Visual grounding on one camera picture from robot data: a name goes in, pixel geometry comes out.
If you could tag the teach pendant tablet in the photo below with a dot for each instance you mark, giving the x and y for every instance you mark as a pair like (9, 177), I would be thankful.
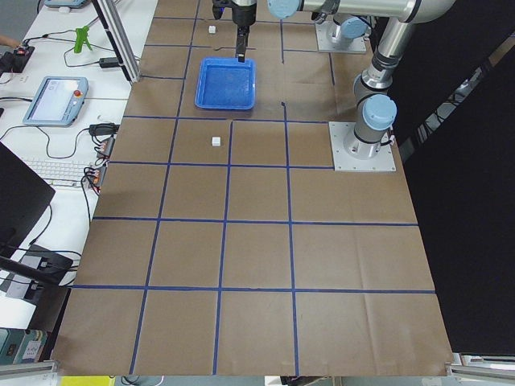
(58, 101)

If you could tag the green grabber tool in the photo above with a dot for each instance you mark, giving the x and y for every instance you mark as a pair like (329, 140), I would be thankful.
(82, 39)

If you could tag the black power adapter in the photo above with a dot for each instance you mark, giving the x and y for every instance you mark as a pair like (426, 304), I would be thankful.
(108, 62)

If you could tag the black monitor stand base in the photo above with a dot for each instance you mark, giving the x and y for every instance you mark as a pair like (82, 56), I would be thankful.
(39, 266)

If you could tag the aluminium frame post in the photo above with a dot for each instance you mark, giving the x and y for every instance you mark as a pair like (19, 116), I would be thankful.
(113, 27)

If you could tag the white keyboard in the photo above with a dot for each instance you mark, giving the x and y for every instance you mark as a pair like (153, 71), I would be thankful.
(61, 173)

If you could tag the black monitor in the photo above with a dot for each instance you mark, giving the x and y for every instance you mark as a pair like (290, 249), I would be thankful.
(24, 199)

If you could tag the blue plastic tray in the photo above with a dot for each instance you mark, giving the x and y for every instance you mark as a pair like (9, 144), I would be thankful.
(226, 84)

